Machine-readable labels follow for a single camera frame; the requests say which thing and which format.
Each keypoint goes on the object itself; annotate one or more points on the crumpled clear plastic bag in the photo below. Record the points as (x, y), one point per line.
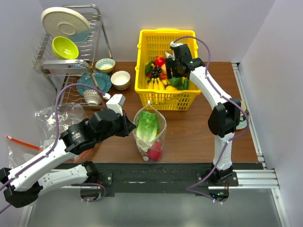
(68, 114)

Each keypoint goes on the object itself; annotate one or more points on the cream ceramic bowl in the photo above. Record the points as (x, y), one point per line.
(121, 80)

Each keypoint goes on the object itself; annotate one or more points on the yellow plastic basket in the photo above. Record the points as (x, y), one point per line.
(154, 43)

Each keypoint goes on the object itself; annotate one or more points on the mint green saucer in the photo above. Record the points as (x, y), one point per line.
(242, 124)

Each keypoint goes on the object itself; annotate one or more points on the yellow toy bananas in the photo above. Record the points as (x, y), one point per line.
(155, 84)

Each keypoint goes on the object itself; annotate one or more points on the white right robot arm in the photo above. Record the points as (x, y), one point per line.
(225, 115)

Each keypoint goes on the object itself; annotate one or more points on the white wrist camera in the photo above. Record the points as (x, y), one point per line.
(114, 104)
(174, 44)

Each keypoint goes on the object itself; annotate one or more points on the dotted clear zip bag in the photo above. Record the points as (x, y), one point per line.
(141, 145)

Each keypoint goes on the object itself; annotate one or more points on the cream speckled mug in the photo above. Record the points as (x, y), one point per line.
(244, 108)

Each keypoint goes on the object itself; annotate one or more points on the lime green bowl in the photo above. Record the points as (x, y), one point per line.
(64, 48)

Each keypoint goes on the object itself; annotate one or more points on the toy peach apple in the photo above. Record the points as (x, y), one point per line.
(163, 68)

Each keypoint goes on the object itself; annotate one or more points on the patterned grey bowl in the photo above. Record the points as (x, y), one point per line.
(92, 97)

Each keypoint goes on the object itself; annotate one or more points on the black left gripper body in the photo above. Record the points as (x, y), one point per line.
(120, 128)

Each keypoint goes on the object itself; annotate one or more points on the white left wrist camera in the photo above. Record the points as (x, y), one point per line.
(114, 104)

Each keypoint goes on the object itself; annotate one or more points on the long dark cucumber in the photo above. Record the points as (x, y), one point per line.
(148, 67)

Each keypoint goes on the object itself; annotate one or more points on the small green cucumber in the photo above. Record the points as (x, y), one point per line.
(185, 84)

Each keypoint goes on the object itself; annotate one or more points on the green bell pepper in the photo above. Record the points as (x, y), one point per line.
(175, 82)

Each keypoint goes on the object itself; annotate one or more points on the yellow toy fruit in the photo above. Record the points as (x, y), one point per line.
(171, 88)

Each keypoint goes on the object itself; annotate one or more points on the black toy grapes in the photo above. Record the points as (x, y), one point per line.
(155, 72)

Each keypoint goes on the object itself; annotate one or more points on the red toy dragon fruit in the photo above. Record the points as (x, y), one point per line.
(155, 151)

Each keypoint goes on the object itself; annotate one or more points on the green toy lettuce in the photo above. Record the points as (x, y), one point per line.
(147, 126)

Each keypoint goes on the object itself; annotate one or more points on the teal patterned small bowl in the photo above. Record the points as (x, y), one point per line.
(105, 65)

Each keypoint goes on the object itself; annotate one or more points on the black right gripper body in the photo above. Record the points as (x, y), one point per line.
(171, 63)

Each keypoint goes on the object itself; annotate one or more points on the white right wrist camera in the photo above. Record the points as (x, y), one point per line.
(174, 44)

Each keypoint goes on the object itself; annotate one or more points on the teal scalloped plate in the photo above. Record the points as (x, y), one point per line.
(102, 79)

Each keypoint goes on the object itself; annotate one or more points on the grey toy fish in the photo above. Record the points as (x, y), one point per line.
(168, 54)

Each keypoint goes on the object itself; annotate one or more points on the metal dish rack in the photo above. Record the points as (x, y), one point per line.
(61, 73)

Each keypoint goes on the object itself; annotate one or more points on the large cream blue plate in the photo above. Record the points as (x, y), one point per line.
(61, 21)

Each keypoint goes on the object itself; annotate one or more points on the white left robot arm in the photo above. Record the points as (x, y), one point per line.
(24, 184)

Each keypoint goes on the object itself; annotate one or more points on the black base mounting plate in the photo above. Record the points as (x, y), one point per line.
(157, 177)

